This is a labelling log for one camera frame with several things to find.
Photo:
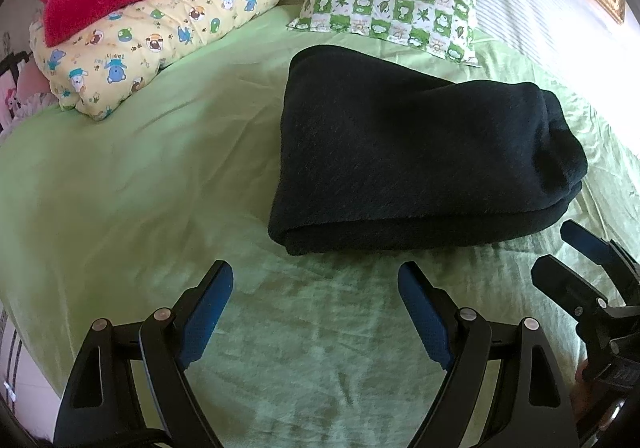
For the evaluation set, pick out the right hand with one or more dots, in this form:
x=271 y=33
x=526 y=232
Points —
x=581 y=392

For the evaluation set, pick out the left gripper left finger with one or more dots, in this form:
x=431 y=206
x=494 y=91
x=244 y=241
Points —
x=128 y=385

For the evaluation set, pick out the black pants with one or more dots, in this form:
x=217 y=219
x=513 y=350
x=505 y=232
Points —
x=379 y=157

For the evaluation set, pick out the green bed sheet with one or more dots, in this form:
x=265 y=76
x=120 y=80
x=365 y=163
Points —
x=118 y=217

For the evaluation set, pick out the yellow cartoon print pillow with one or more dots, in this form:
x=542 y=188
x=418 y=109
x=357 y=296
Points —
x=97 y=68

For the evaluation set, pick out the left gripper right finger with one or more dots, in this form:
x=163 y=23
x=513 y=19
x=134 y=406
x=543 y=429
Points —
x=530 y=406

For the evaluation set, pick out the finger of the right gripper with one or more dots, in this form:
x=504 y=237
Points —
x=618 y=264
x=574 y=294

